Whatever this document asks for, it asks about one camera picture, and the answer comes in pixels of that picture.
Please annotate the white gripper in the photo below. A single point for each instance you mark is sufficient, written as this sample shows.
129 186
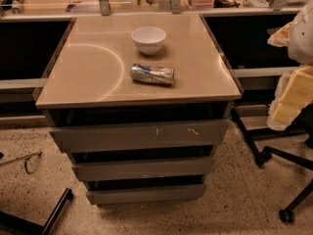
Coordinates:
301 41

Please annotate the grey drawer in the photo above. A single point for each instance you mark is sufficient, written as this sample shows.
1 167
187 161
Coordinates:
137 136
151 194
143 169

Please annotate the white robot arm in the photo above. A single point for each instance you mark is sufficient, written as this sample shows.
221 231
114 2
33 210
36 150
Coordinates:
300 46

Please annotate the grey top drawer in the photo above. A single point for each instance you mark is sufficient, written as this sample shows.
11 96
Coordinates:
137 136

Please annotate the grey bottom drawer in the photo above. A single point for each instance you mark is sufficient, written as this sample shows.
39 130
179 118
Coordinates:
151 194

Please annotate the grey drawer cabinet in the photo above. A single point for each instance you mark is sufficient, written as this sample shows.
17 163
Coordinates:
90 84

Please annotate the crushed silver blue can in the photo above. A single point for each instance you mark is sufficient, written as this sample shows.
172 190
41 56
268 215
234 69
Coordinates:
152 75

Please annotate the white bowl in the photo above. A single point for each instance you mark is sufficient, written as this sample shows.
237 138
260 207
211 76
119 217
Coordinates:
148 39

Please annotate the black floor stand bar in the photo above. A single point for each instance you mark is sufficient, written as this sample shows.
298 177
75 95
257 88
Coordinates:
36 219

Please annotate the black table leg frame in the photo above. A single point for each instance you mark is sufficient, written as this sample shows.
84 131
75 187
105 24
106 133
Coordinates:
261 157

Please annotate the thin metal rod with cable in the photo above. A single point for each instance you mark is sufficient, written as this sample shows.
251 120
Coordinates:
26 160

